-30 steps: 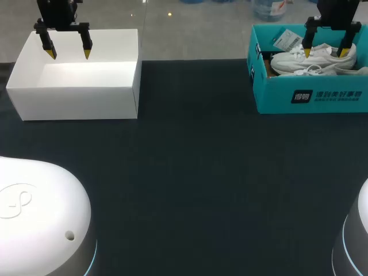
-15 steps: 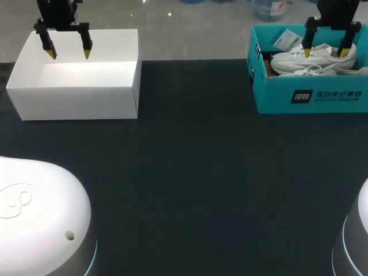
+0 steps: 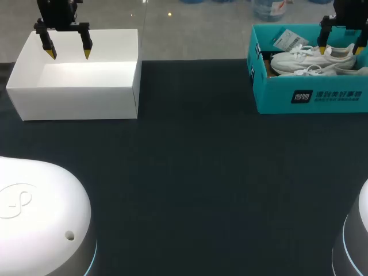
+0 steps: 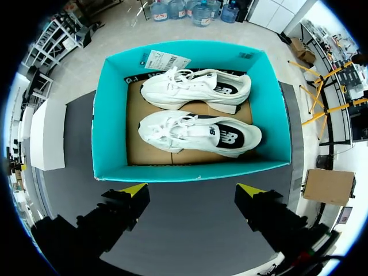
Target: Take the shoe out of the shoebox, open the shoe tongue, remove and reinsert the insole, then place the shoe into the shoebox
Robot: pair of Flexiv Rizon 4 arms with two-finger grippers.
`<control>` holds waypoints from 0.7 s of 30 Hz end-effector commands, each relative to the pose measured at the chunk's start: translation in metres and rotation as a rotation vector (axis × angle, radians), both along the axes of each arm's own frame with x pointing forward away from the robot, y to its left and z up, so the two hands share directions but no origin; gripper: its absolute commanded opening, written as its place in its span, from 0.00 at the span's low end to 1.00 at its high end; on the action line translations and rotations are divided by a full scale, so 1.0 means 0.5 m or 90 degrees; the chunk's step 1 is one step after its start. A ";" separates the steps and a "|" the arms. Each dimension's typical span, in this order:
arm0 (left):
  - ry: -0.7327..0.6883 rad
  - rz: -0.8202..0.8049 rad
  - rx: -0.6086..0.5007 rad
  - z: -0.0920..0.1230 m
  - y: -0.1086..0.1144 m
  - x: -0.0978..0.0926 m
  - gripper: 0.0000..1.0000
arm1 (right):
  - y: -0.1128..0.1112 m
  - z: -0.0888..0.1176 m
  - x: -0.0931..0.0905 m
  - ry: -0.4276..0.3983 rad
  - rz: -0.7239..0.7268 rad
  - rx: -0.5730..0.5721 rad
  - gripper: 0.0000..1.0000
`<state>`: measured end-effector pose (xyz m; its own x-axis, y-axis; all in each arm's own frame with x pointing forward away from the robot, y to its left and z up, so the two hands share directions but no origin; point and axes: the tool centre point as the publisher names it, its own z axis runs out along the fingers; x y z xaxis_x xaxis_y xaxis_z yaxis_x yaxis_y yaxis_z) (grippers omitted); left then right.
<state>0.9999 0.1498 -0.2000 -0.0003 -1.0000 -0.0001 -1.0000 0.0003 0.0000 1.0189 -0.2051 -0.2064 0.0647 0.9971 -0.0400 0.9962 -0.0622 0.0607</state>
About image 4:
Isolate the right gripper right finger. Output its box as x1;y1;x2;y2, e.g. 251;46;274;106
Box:
233;183;340;254

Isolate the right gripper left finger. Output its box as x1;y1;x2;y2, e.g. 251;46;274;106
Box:
30;182;151;274

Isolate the teal cardboard box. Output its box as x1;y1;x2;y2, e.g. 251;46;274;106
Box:
91;40;293;183

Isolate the white and black sneaker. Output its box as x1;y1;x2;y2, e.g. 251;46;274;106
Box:
140;66;252;116
137;110;263;159

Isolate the large white block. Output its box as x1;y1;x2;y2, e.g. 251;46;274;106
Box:
29;99;67;172

